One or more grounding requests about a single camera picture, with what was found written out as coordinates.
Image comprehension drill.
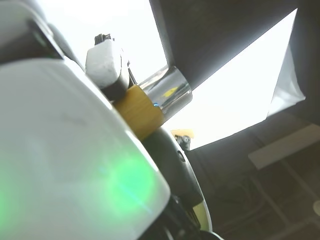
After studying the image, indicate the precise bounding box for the beige flat board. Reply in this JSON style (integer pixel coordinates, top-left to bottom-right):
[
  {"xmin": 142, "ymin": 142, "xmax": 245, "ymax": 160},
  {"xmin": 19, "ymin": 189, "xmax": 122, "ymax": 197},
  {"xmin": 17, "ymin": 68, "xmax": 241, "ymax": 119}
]
[{"xmin": 247, "ymin": 123, "xmax": 320, "ymax": 170}]

